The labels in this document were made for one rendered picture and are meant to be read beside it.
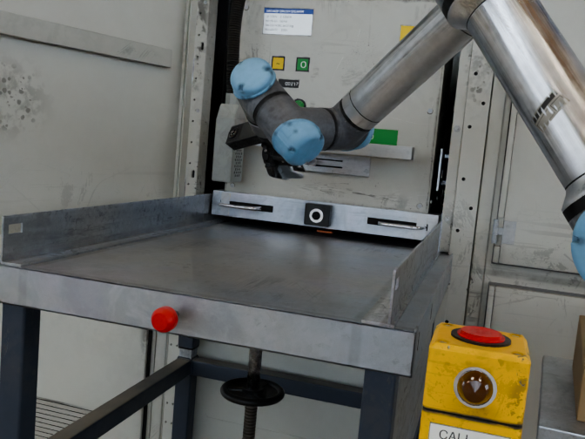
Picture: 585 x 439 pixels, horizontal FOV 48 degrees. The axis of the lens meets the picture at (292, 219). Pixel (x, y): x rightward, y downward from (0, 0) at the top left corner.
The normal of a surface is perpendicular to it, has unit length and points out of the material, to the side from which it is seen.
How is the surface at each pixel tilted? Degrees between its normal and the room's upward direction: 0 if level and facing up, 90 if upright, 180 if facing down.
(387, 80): 110
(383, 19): 90
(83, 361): 90
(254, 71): 60
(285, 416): 90
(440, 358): 90
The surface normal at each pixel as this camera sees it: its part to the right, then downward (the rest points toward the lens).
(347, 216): -0.29, 0.08
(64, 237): 0.95, 0.11
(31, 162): 0.82, 0.14
